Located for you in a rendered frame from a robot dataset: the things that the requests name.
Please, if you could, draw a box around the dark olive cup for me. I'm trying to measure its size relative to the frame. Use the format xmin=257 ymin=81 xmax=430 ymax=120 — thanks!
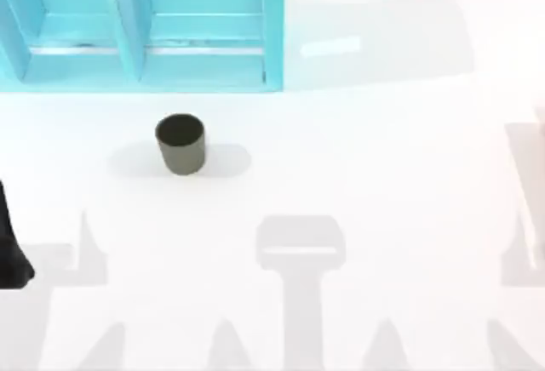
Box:
xmin=154 ymin=112 xmax=209 ymax=176

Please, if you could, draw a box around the light blue rack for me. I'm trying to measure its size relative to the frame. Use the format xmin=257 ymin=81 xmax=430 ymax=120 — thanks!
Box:
xmin=0 ymin=0 xmax=286 ymax=94

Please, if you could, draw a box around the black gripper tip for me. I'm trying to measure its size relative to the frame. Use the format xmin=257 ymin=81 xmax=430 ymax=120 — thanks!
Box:
xmin=0 ymin=180 xmax=36 ymax=290

